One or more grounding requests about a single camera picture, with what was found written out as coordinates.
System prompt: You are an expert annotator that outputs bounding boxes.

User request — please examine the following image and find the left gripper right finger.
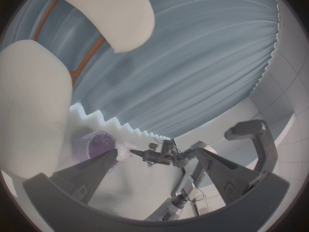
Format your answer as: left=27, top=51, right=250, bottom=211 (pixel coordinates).
left=196, top=147, right=262, bottom=205

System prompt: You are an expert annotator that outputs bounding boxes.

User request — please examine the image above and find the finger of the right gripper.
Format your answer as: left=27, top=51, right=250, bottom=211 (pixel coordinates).
left=130, top=150, right=146, bottom=159

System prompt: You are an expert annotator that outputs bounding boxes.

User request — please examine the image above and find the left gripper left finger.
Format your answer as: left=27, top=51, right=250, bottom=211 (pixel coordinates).
left=51, top=148, right=118, bottom=204

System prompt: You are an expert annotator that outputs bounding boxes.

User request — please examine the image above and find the white paper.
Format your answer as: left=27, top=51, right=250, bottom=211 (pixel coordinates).
left=116, top=141, right=137, bottom=161

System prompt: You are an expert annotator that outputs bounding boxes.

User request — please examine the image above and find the purple plastic bag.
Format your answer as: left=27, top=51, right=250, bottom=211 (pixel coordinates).
left=74, top=130, right=119, bottom=173

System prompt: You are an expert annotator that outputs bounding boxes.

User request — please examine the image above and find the pale grey trash bin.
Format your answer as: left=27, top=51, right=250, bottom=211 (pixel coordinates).
left=74, top=131, right=119, bottom=173

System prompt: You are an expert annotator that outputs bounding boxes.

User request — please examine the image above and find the pale blue curtain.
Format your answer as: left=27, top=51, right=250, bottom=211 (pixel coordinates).
left=0, top=0, right=281, bottom=140

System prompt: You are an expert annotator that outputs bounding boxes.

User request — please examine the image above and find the white padded wooden chair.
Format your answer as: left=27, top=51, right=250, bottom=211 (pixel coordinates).
left=0, top=0, right=155, bottom=179

